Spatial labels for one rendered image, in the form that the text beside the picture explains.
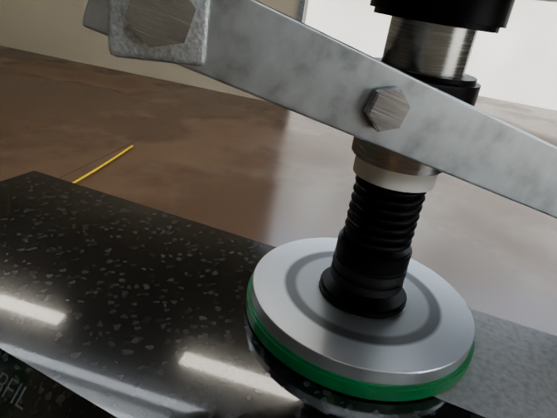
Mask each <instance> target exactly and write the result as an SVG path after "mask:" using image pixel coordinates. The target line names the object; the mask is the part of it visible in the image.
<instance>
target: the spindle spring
mask: <svg viewBox="0 0 557 418"><path fill-rule="evenodd" d="M353 190H354V192H353V193H352V194H351V201H350V203H349V207H350V208H349V209H348V211H347V218H346V220H345V224H346V225H345V226H344V228H343V232H344V236H345V237H346V238H347V239H348V240H349V241H350V242H352V243H353V244H355V245H358V246H359V247H361V248H364V249H367V250H371V251H375V252H380V253H395V252H401V251H404V250H407V249H408V248H409V247H410V245H411V243H412V238H413V237H414V230H415V228H416V226H417V223H418V222H417V220H418V219H419V217H420V214H419V213H420V212H421V210H422V208H423V202H424V201H425V194H426V193H427V192H421V193H411V192H398V191H394V190H390V189H386V188H383V187H379V186H376V185H374V184H372V183H369V182H367V181H365V180H364V179H362V178H360V177H358V176H357V175H356V182H355V184H354V186H353ZM370 192H372V193H374V194H376V195H380V196H383V197H389V198H395V199H409V200H393V199H388V198H383V197H378V196H376V195H373V194H371V193H370ZM366 201H368V202H371V203H374V204H376V205H379V206H383V207H378V206H375V205H372V204H370V203H368V202H366ZM384 207H390V208H398V209H401V210H397V209H389V208H384ZM364 210H366V211H368V212H366V211H364ZM369 212H371V213H374V214H376V215H380V216H376V215H373V214H370V213H369ZM382 216H387V217H395V218H386V217H382ZM362 219H363V220H365V221H363V220H362ZM366 221H368V222H366ZM369 222H371V223H374V224H376V225H373V224H370V223H369ZM377 225H381V226H377ZM385 226H391V227H385ZM359 227H360V228H359ZM361 228H362V229H363V230H362V229H361ZM364 230H366V231H364ZM368 231H369V232H368ZM370 232H373V233H375V234H372V233H370ZM376 234H380V235H384V236H380V235H376ZM359 237H360V238H359ZM362 239H364V240H366V241H364V240H362ZM369 241H371V242H375V243H378V244H375V243H371V242H369ZM379 244H384V245H379Z"/></svg>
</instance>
